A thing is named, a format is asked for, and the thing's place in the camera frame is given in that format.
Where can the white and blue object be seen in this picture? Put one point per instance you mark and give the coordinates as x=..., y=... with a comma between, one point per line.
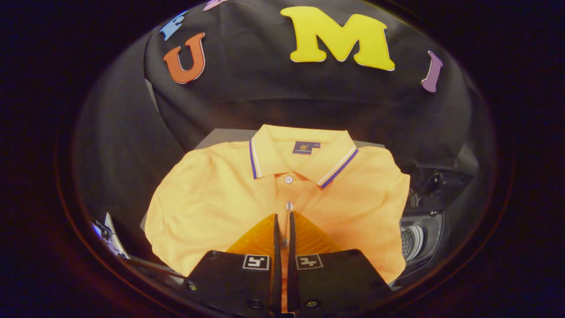
x=112, y=238

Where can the transparent washing machine lid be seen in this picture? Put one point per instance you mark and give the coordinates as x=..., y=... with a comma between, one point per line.
x=441, y=185

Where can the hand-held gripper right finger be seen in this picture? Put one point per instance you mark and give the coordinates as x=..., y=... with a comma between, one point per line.
x=292, y=265

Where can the orange polo shirt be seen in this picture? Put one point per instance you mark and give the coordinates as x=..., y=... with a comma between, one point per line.
x=212, y=198

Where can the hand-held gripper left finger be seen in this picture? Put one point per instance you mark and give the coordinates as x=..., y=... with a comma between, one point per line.
x=277, y=265

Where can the grey metal cabinet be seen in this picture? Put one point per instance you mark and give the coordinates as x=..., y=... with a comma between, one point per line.
x=220, y=136

